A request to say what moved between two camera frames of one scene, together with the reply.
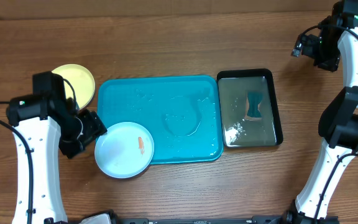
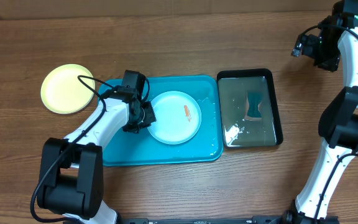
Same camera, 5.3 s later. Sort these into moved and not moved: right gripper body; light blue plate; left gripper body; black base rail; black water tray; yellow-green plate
Moved: left gripper body; light blue plate
Not moved: yellow-green plate; black water tray; black base rail; right gripper body
